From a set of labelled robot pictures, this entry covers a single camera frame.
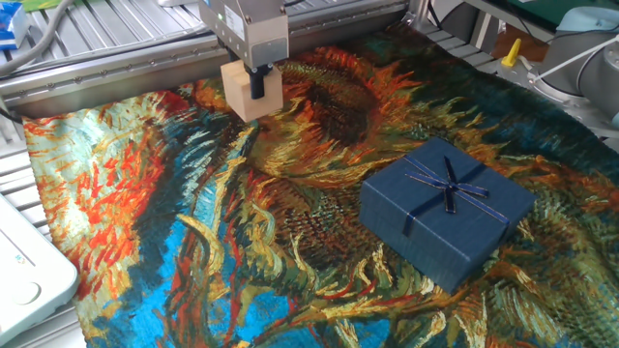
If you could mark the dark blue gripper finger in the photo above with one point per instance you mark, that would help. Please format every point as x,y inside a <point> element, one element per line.
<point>257,84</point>
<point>233,54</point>

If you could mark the silver Schunk gripper body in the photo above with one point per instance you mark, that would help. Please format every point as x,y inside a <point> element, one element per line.
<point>251,29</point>

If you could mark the small wooden cube block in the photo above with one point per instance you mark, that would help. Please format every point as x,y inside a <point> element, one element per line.
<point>232,92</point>

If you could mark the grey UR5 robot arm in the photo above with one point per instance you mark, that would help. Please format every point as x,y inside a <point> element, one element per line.
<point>575,58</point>

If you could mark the sunflower painting cloth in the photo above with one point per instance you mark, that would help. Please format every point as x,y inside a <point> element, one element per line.
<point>193,217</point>

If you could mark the blue packet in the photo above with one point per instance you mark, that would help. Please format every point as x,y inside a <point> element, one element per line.
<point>10,26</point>

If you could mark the blue gift box with ribbon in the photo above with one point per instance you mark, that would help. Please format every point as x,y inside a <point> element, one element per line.
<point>435,241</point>

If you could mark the yellow plastic tool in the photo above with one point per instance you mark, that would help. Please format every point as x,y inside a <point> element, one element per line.
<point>511,55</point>

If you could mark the white plastic device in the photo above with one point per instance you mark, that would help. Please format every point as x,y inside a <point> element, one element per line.
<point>29,270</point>

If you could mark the aluminium frame rail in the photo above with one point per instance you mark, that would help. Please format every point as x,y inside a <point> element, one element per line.
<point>145,67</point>

